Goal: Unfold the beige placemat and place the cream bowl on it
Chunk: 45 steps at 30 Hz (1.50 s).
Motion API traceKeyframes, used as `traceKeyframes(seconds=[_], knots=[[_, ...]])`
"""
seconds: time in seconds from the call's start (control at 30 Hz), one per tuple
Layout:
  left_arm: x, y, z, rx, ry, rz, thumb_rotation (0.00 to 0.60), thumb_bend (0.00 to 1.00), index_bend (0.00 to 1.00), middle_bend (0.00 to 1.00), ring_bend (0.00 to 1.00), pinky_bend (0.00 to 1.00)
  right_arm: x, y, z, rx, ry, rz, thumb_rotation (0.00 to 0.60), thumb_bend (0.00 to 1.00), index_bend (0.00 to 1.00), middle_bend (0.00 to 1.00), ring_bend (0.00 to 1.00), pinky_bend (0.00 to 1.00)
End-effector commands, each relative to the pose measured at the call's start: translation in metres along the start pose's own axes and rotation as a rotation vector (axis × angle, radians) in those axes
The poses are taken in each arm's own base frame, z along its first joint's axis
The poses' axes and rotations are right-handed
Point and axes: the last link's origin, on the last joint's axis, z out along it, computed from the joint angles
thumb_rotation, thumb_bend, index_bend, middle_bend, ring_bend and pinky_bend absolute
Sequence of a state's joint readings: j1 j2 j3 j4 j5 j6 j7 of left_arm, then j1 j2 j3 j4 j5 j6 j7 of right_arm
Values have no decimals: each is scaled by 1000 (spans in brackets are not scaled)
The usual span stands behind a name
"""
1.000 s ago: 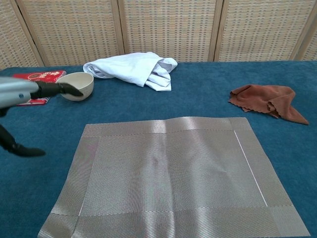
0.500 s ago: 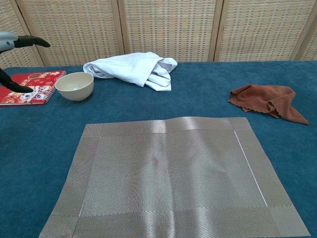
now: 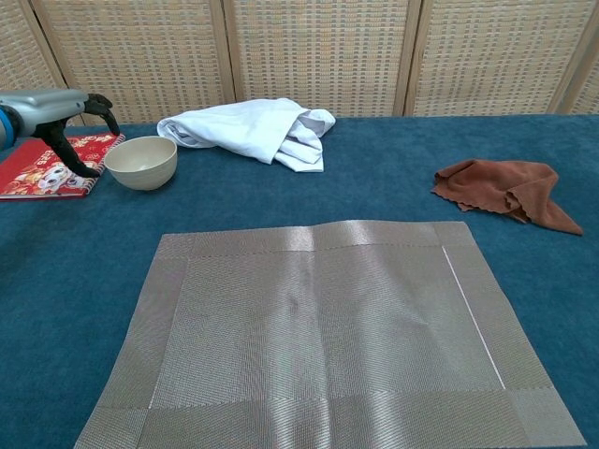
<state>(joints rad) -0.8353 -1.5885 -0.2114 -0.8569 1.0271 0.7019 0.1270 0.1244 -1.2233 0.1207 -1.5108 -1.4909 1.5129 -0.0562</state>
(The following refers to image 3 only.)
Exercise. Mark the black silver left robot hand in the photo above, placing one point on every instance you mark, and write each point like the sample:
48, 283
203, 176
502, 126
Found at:
42, 110

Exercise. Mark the cream ceramic bowl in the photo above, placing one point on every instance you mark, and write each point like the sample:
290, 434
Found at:
140, 173

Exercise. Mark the beige woven placemat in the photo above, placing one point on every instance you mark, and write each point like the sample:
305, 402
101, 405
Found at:
327, 337

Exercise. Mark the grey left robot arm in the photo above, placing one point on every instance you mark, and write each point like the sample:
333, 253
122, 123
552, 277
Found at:
4, 126

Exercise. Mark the red spiral calendar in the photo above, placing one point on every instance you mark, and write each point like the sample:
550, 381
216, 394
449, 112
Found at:
28, 173

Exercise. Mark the woven rattan screen panel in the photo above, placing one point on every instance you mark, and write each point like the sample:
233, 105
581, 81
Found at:
18, 47
590, 93
323, 56
140, 56
501, 56

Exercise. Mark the crumpled white cloth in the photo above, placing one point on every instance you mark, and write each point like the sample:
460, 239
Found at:
243, 126

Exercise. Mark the brown microfiber cloth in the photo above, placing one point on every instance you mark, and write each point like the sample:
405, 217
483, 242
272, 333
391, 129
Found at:
515, 187

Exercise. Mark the teal felt table cover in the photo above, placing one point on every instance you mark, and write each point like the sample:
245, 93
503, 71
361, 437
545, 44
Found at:
538, 280

